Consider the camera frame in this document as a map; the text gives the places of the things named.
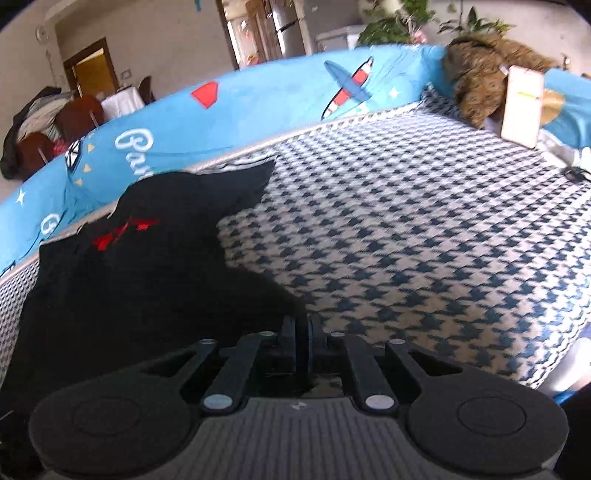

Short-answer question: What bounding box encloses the pale grey cloth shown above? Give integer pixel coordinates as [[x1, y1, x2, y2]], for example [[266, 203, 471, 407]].
[[538, 129, 591, 167]]

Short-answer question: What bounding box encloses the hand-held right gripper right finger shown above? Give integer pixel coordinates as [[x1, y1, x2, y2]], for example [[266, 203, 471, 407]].
[[310, 315, 465, 412]]

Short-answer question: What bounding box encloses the yellow wooden door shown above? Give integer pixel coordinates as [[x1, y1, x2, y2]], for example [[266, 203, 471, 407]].
[[63, 38, 122, 97]]

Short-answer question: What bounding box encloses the green potted plant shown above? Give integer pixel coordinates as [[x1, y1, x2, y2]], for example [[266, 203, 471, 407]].
[[358, 0, 435, 47]]

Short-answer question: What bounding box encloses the silver refrigerator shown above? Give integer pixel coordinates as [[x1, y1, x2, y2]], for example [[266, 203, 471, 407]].
[[272, 0, 306, 57]]

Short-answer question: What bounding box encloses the table with white cloth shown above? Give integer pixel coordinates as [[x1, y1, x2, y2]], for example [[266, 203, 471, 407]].
[[100, 87, 146, 121]]

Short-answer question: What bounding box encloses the leafy potted plant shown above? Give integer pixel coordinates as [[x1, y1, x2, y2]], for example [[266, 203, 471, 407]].
[[436, 7, 515, 38]]

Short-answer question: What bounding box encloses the white chest freezer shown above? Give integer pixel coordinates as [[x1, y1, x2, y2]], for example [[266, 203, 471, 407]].
[[315, 25, 365, 51]]

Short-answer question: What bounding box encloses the brown plush toy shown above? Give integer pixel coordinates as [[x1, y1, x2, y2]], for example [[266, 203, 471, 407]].
[[443, 32, 561, 130]]

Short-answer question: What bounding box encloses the brown wooden chair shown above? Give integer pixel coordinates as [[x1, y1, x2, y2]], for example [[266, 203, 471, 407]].
[[17, 131, 58, 174], [55, 95, 105, 141]]

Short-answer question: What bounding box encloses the blue printed blanket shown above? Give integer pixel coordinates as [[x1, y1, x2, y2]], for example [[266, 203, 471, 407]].
[[0, 44, 591, 278]]

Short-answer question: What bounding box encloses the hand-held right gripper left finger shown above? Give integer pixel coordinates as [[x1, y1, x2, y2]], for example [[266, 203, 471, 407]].
[[134, 316, 297, 412]]

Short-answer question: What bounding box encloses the dark dining chair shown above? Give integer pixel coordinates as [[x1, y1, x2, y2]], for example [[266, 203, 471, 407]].
[[137, 75, 157, 106]]

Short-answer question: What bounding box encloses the pile of coats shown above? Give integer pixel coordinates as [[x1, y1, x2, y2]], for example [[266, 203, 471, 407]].
[[0, 88, 77, 181]]

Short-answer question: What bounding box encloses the pink smartphone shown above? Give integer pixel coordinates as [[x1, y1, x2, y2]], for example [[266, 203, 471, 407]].
[[500, 65, 546, 149]]

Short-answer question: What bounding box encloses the houndstooth mat with grey trim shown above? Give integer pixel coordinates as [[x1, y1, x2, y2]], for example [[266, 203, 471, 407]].
[[0, 99, 591, 391]]

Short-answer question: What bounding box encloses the black t-shirt with red print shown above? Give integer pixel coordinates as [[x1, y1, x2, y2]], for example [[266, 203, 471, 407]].
[[0, 157, 319, 480]]

